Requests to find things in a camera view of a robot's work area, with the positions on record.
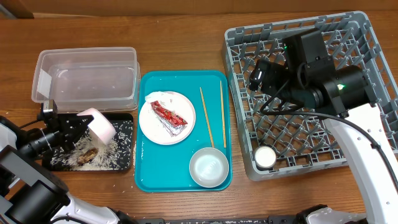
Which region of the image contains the white rice pile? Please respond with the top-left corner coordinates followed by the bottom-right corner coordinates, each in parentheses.
top-left (49, 119), bottom-right (133, 170)

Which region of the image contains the small pink bowl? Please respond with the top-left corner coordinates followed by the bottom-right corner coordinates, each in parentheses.
top-left (77, 108), bottom-right (116, 145)

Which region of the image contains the white paper cup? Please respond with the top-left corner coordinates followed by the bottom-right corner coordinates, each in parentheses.
top-left (254, 146), bottom-right (277, 169)

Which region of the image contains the red foil snack wrapper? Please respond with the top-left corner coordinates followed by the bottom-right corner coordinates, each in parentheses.
top-left (150, 101), bottom-right (188, 137)

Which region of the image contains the brown food scrap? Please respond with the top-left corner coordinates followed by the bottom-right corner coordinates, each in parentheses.
top-left (77, 148), bottom-right (98, 166)

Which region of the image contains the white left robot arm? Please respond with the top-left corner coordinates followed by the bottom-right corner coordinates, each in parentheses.
top-left (1, 113), bottom-right (136, 223)

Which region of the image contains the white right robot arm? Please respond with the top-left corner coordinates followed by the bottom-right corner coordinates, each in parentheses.
top-left (249, 28), bottom-right (397, 223)

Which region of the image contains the black rectangular waste tray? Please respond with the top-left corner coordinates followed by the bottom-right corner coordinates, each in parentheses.
top-left (42, 113), bottom-right (134, 172)

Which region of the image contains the clear plastic waste bin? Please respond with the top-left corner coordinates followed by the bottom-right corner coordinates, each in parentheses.
top-left (31, 47), bottom-right (141, 113)

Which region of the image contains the grey plastic dishwasher rack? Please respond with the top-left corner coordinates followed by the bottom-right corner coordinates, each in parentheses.
top-left (222, 11), bottom-right (397, 181)

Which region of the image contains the right wooden chopstick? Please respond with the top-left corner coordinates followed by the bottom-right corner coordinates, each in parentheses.
top-left (220, 81), bottom-right (226, 148)

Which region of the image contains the wooden chopstick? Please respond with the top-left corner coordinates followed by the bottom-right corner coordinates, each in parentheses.
top-left (220, 81), bottom-right (226, 148)
top-left (200, 87), bottom-right (215, 148)

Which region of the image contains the left wooden chopstick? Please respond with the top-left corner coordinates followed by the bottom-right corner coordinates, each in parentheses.
top-left (200, 87), bottom-right (215, 148)

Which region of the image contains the large white plate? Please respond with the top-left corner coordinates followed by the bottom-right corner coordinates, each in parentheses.
top-left (139, 91), bottom-right (196, 145)

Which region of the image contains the teal plastic serving tray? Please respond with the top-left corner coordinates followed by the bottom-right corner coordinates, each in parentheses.
top-left (135, 70), bottom-right (232, 192)

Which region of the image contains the grey ceramic bowl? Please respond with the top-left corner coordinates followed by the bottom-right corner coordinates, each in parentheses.
top-left (189, 147), bottom-right (229, 188)

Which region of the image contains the black rail at table edge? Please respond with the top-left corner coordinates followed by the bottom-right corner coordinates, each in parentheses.
top-left (118, 204), bottom-right (355, 224)

